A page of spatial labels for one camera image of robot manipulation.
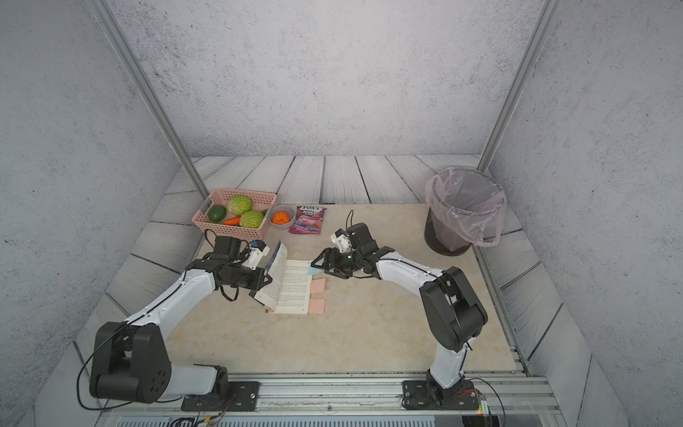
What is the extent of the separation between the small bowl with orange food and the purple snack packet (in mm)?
16

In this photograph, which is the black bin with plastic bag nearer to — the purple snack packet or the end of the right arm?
the end of the right arm

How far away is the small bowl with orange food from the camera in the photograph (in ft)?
3.61

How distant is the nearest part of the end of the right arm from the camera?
684 millimetres

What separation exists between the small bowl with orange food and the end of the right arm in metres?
0.33
